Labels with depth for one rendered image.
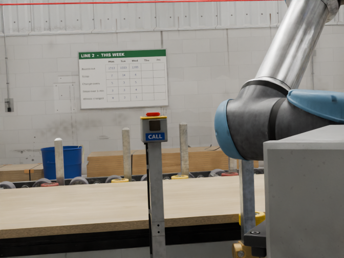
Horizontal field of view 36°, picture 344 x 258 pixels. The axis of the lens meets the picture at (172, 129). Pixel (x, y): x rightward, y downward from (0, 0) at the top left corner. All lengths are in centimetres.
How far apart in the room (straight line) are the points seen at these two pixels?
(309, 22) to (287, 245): 81
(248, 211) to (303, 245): 118
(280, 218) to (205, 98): 835
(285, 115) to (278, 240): 57
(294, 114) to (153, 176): 66
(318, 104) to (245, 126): 14
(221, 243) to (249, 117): 87
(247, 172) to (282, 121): 62
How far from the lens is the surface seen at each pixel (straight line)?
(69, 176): 706
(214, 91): 872
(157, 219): 150
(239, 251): 155
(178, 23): 876
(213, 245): 177
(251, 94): 99
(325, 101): 88
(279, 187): 36
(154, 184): 148
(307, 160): 35
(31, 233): 167
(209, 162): 746
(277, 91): 100
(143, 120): 144
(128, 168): 256
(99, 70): 868
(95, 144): 872
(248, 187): 153
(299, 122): 90
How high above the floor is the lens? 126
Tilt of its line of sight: 3 degrees down
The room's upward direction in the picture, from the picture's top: 2 degrees counter-clockwise
